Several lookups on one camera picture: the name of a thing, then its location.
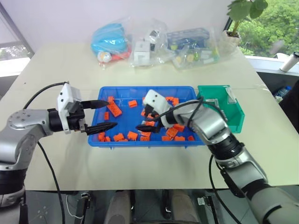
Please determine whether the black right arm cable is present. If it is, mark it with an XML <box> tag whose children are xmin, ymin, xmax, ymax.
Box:
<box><xmin>158</xmin><ymin>97</ymin><xmax>245</xmax><ymax>224</ymax></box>

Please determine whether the black table clamp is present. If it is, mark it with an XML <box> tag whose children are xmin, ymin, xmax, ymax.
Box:
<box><xmin>80</xmin><ymin>191</ymin><xmax>92</xmax><ymax>224</ymax></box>
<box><xmin>196</xmin><ymin>196</ymin><xmax>211</xmax><ymax>207</ymax></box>

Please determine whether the white cylinder with black cap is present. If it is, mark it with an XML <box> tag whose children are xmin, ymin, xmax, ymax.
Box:
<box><xmin>279</xmin><ymin>52</ymin><xmax>299</xmax><ymax>72</ymax></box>

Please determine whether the white plant pot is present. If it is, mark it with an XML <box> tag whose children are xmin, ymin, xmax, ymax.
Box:
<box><xmin>219</xmin><ymin>29</ymin><xmax>242</xmax><ymax>54</ymax></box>

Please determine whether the clear water bottle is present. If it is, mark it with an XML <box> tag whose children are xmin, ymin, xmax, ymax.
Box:
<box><xmin>274</xmin><ymin>85</ymin><xmax>293</xmax><ymax>99</ymax></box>

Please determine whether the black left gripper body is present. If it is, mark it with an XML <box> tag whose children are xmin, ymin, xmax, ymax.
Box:
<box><xmin>67</xmin><ymin>102</ymin><xmax>86</xmax><ymax>134</ymax></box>

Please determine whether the coral red toy piece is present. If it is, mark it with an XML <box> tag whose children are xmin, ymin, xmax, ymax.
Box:
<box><xmin>109</xmin><ymin>48</ymin><xmax>132</xmax><ymax>62</ymax></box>

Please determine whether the bag with white parts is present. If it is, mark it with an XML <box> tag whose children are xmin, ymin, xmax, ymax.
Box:
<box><xmin>128</xmin><ymin>19</ymin><xmax>169</xmax><ymax>69</ymax></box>

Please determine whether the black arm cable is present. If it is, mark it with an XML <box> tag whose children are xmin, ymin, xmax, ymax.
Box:
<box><xmin>22</xmin><ymin>81</ymin><xmax>71</xmax><ymax>224</ymax></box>
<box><xmin>158</xmin><ymin>97</ymin><xmax>245</xmax><ymax>224</ymax></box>

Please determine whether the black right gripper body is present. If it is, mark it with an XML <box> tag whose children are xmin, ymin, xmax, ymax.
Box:
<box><xmin>149</xmin><ymin>105</ymin><xmax>164</xmax><ymax>134</ymax></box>

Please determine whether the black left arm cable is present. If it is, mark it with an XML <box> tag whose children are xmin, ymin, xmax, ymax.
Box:
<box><xmin>22</xmin><ymin>81</ymin><xmax>71</xmax><ymax>224</ymax></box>

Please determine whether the long orange block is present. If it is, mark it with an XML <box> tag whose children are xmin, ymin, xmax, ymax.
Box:
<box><xmin>107</xmin><ymin>102</ymin><xmax>123</xmax><ymax>118</ymax></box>

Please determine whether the blue plastic bin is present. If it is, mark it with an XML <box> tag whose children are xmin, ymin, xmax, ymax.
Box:
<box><xmin>87</xmin><ymin>86</ymin><xmax>206</xmax><ymax>149</ymax></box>

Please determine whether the green plastic bin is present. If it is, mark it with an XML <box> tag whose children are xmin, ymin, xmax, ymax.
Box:
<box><xmin>196</xmin><ymin>84</ymin><xmax>246</xmax><ymax>134</ymax></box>

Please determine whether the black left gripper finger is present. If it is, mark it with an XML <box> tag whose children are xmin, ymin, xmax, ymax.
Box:
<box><xmin>84</xmin><ymin>121</ymin><xmax>118</xmax><ymax>136</ymax></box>
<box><xmin>80</xmin><ymin>99</ymin><xmax>111</xmax><ymax>110</ymax></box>

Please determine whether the white patterned ball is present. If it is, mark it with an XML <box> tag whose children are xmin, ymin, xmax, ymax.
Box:
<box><xmin>97</xmin><ymin>51</ymin><xmax>112</xmax><ymax>63</ymax></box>

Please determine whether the bag with blue rack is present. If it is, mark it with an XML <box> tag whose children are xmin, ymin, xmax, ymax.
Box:
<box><xmin>166</xmin><ymin>27</ymin><xmax>222</xmax><ymax>71</ymax></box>

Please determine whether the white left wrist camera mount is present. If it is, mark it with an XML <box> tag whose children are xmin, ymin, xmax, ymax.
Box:
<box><xmin>57</xmin><ymin>83</ymin><xmax>83</xmax><ymax>135</ymax></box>

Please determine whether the green leafy plant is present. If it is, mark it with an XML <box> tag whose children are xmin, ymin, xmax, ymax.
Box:
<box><xmin>226</xmin><ymin>0</ymin><xmax>269</xmax><ymax>36</ymax></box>

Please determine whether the bag with blue toy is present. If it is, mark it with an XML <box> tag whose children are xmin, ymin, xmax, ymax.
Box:
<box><xmin>90</xmin><ymin>15</ymin><xmax>131</xmax><ymax>58</ymax></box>

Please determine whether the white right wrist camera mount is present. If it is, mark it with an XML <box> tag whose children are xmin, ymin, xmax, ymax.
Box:
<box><xmin>142</xmin><ymin>89</ymin><xmax>173</xmax><ymax>128</ymax></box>

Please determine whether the thin white cable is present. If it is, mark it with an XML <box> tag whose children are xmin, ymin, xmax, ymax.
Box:
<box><xmin>65</xmin><ymin>194</ymin><xmax>84</xmax><ymax>219</ymax></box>

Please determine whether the clear plastic label holder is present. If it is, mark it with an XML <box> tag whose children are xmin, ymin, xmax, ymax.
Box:
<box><xmin>202</xmin><ymin>87</ymin><xmax>237</xmax><ymax>108</ymax></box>

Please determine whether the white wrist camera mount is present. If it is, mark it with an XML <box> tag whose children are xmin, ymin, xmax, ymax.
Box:
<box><xmin>57</xmin><ymin>83</ymin><xmax>83</xmax><ymax>135</ymax></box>
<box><xmin>142</xmin><ymin>89</ymin><xmax>173</xmax><ymax>128</ymax></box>

